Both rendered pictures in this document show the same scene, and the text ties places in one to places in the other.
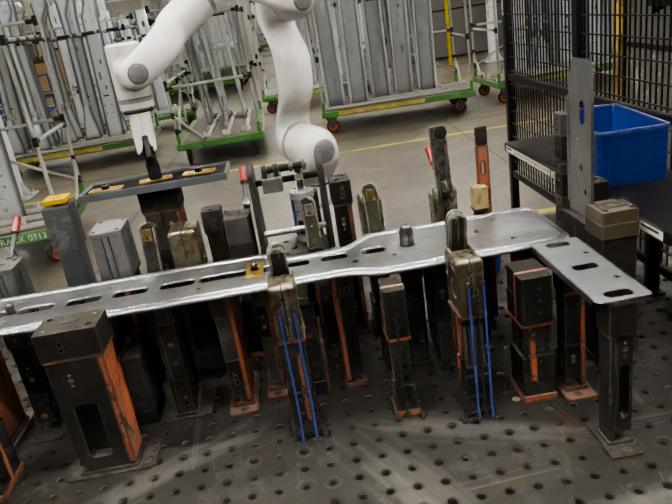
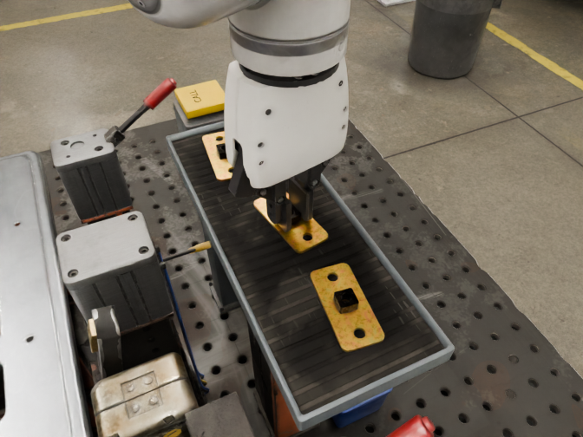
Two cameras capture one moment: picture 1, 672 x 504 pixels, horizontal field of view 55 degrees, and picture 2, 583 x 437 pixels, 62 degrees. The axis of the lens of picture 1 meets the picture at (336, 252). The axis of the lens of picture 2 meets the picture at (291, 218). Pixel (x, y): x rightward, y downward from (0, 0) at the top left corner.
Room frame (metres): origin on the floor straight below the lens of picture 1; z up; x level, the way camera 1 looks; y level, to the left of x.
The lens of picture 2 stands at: (1.52, 0.12, 1.52)
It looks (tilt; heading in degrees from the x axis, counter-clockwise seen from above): 47 degrees down; 68
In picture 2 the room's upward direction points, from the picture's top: straight up
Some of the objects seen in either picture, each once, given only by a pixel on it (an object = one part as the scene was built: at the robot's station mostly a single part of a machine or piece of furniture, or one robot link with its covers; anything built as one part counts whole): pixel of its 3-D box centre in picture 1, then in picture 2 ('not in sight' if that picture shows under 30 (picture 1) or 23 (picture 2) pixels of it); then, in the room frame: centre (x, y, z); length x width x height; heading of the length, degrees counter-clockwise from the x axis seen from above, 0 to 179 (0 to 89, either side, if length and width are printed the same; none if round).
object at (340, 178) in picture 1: (350, 256); not in sight; (1.53, -0.03, 0.91); 0.07 x 0.05 x 0.42; 3
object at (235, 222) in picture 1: (252, 283); not in sight; (1.51, 0.22, 0.89); 0.13 x 0.11 x 0.38; 3
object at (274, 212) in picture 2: (152, 167); (268, 204); (1.62, 0.42, 1.20); 0.03 x 0.03 x 0.07; 13
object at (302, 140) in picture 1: (312, 166); not in sight; (1.82, 0.03, 1.09); 0.19 x 0.12 x 0.24; 26
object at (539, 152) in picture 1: (607, 174); not in sight; (1.55, -0.71, 1.02); 0.90 x 0.22 x 0.03; 3
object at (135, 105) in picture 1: (136, 103); (291, 34); (1.65, 0.43, 1.35); 0.09 x 0.08 x 0.03; 13
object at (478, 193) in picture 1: (483, 256); not in sight; (1.46, -0.36, 0.88); 0.04 x 0.04 x 0.36; 3
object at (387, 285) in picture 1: (400, 348); not in sight; (1.15, -0.10, 0.84); 0.11 x 0.08 x 0.29; 3
